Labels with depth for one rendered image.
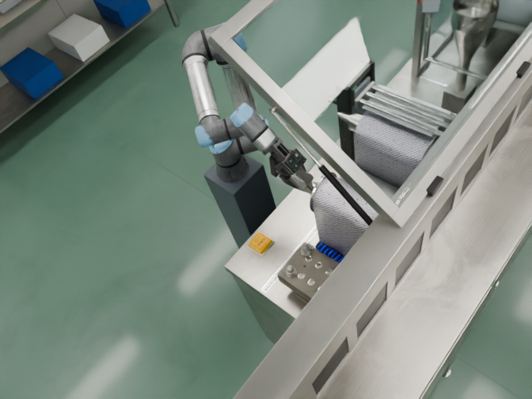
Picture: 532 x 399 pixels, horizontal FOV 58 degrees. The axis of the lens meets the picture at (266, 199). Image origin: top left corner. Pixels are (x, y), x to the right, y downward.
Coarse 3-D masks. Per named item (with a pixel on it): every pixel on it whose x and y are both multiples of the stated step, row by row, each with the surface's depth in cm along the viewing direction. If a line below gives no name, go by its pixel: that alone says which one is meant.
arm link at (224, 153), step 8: (216, 144) 197; (224, 144) 196; (232, 144) 199; (240, 144) 199; (216, 152) 200; (224, 152) 199; (232, 152) 200; (240, 152) 201; (216, 160) 206; (224, 160) 203; (232, 160) 204
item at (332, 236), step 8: (320, 224) 163; (328, 224) 158; (320, 232) 168; (328, 232) 163; (336, 232) 158; (344, 232) 154; (320, 240) 174; (328, 240) 169; (336, 240) 163; (344, 240) 159; (352, 240) 155; (336, 248) 168; (344, 248) 164
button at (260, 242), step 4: (256, 236) 192; (260, 236) 192; (264, 236) 191; (252, 240) 191; (256, 240) 191; (260, 240) 191; (264, 240) 190; (268, 240) 190; (252, 244) 190; (256, 244) 190; (260, 244) 190; (264, 244) 189; (268, 244) 190; (252, 248) 192; (256, 248) 189; (260, 248) 189; (264, 248) 189; (260, 252) 188
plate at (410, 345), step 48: (528, 144) 131; (480, 192) 126; (528, 192) 123; (480, 240) 118; (432, 288) 114; (480, 288) 111; (384, 336) 109; (432, 336) 107; (336, 384) 105; (384, 384) 104; (432, 384) 112
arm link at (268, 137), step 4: (268, 128) 152; (264, 132) 150; (268, 132) 151; (272, 132) 152; (260, 136) 150; (264, 136) 150; (268, 136) 151; (272, 136) 151; (276, 136) 153; (256, 140) 151; (260, 140) 151; (264, 140) 150; (268, 140) 151; (272, 140) 151; (256, 144) 152; (260, 144) 151; (264, 144) 151; (268, 144) 151; (260, 148) 152; (264, 148) 151
